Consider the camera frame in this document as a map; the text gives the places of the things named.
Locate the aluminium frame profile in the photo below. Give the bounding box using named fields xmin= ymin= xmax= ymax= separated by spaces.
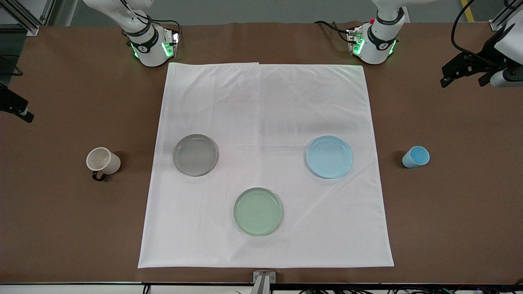
xmin=0 ymin=0 xmax=56 ymax=36
xmin=488 ymin=0 xmax=523 ymax=31

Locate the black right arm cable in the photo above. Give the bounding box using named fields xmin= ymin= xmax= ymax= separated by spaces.
xmin=0 ymin=55 xmax=24 ymax=77

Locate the black left base cable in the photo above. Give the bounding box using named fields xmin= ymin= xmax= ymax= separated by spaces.
xmin=314 ymin=20 xmax=353 ymax=43

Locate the black base cable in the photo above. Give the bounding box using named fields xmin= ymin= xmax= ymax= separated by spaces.
xmin=118 ymin=0 xmax=181 ymax=41
xmin=314 ymin=20 xmax=353 ymax=43

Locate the gray plate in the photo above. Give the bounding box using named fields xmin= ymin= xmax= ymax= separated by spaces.
xmin=172 ymin=134 xmax=219 ymax=177

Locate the silver base connector plate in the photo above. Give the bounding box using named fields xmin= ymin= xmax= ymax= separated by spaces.
xmin=346 ymin=26 xmax=365 ymax=56
xmin=162 ymin=28 xmax=181 ymax=58

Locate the white mug with black handle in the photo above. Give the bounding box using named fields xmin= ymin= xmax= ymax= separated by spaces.
xmin=86 ymin=147 xmax=121 ymax=181

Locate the metal table edge bracket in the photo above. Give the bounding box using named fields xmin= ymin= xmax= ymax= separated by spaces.
xmin=253 ymin=271 xmax=276 ymax=294

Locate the green plate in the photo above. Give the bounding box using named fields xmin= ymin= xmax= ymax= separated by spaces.
xmin=233 ymin=187 xmax=284 ymax=236

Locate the black right base cable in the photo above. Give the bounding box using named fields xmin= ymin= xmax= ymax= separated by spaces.
xmin=118 ymin=0 xmax=181 ymax=41

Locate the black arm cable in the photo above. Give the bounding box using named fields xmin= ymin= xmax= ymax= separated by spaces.
xmin=451 ymin=0 xmax=497 ymax=66
xmin=0 ymin=55 xmax=24 ymax=77

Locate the blue plate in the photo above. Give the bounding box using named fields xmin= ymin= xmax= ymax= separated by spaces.
xmin=306 ymin=135 xmax=353 ymax=179

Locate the white cloth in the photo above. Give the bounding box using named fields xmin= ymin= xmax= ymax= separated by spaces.
xmin=137 ymin=62 xmax=395 ymax=269

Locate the silver right base connector plate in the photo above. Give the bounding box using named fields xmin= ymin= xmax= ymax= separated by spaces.
xmin=162 ymin=28 xmax=181 ymax=58

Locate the blue cup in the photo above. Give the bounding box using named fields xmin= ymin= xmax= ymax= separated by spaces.
xmin=402 ymin=146 xmax=430 ymax=169

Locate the silver left base connector plate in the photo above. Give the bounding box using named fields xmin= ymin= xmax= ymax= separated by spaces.
xmin=346 ymin=26 xmax=365 ymax=56

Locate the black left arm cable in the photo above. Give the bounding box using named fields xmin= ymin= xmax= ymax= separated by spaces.
xmin=451 ymin=0 xmax=497 ymax=66

